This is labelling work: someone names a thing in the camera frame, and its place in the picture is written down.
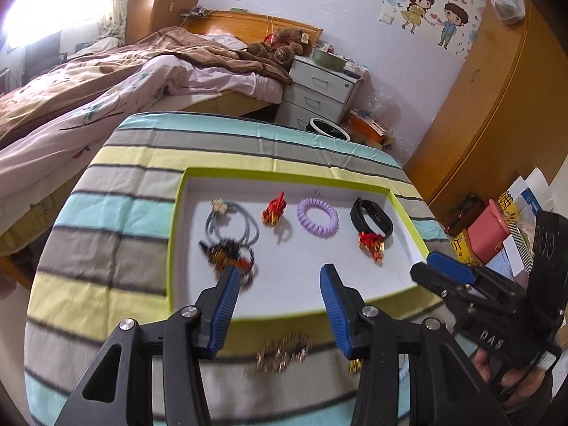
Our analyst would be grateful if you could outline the white round bin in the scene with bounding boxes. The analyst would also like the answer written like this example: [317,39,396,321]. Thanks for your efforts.
[306,117,351,141]

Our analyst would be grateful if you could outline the brown beaded bracelet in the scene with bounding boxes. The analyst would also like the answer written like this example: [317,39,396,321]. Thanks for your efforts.
[198,238,257,287]

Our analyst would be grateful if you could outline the green basin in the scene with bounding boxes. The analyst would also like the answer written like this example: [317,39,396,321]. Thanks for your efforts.
[310,47,349,72]

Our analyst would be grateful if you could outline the black wristband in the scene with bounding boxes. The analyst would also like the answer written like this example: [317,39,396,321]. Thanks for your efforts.
[350,197,395,239]

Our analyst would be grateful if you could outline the striped cloth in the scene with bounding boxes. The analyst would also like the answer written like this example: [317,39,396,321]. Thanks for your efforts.
[24,112,450,426]

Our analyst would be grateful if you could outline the red and black tool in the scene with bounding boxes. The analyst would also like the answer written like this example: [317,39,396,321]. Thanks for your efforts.
[446,192,480,236]

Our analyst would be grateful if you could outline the gold bead bracelet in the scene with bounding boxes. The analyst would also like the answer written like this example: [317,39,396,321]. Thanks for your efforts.
[255,332,314,374]

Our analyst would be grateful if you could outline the orange box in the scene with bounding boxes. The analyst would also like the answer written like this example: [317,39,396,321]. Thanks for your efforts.
[345,110,392,147]

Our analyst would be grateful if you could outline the person's right hand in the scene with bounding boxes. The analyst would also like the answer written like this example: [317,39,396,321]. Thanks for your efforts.
[469,348,555,410]

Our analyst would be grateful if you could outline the red beaded hair ornament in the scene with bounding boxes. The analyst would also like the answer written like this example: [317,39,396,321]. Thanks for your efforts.
[261,191,287,227]

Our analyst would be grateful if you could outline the cartoon couple wall sticker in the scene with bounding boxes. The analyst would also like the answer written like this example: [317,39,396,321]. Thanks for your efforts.
[379,0,489,59]

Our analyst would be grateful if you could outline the yellow-green shallow box tray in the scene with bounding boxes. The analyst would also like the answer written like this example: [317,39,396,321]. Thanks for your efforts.
[166,166,430,326]

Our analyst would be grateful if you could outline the yellow printed box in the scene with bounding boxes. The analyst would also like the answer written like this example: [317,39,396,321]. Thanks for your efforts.
[450,228,485,268]

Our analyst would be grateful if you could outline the purple spiral hair tie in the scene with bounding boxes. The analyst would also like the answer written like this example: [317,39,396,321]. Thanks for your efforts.
[296,196,340,233]

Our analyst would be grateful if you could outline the large wooden wardrobe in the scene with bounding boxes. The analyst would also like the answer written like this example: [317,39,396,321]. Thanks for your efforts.
[403,0,568,214]

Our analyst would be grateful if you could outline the brown teddy bear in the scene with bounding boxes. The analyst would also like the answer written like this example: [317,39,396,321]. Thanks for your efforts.
[246,27,312,67]

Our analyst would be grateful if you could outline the window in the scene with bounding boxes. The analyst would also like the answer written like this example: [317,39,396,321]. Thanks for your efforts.
[0,0,111,50]

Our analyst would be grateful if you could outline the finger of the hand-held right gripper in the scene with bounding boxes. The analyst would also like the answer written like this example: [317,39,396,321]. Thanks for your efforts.
[427,250,527,294]
[410,262,521,317]

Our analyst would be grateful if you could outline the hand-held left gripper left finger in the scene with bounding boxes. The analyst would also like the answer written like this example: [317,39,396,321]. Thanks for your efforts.
[53,265,242,426]

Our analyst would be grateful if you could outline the pink plastic bin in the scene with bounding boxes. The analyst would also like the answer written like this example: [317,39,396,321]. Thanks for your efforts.
[468,199,511,265]

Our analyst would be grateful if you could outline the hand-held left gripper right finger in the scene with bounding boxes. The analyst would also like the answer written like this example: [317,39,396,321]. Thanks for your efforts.
[320,263,507,426]

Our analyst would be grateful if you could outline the red knot tassel ornament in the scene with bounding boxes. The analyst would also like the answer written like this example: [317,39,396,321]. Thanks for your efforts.
[358,230,388,267]

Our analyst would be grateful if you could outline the pink floral quilt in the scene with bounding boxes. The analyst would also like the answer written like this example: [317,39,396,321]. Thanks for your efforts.
[0,60,285,214]

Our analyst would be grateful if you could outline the plastic bag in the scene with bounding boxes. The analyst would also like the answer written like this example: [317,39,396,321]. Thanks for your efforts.
[487,0,529,26]

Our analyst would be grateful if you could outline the white nightstand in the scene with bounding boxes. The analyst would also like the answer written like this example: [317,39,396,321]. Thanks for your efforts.
[274,55,360,132]

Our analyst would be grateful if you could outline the wooden bed headboard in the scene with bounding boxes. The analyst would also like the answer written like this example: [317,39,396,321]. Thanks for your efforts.
[183,9,324,48]

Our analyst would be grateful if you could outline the grey hair tie with flower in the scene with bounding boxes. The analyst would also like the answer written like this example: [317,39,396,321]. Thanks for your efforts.
[204,198,261,247]

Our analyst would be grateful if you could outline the patterned curtain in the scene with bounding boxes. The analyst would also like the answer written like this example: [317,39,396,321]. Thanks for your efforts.
[99,0,134,48]

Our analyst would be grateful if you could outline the brown blanket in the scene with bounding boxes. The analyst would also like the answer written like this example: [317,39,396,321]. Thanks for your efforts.
[0,26,294,143]

